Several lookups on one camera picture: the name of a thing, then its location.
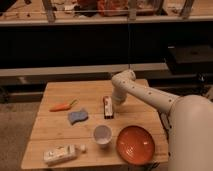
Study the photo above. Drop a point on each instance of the black and white eraser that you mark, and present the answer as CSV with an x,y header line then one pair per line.
x,y
108,107

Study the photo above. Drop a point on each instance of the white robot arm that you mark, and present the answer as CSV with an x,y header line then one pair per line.
x,y
190,143

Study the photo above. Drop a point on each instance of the orange toy carrot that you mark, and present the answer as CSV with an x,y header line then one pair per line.
x,y
63,106

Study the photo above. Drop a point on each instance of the white paper cup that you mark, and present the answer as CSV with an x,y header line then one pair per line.
x,y
102,135

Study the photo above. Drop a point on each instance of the orange ribbed plate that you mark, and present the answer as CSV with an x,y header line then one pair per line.
x,y
135,145

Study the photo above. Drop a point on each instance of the white plastic bottle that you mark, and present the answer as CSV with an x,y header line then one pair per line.
x,y
63,153

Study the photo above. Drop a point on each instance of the black box on right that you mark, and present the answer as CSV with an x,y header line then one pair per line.
x,y
190,59

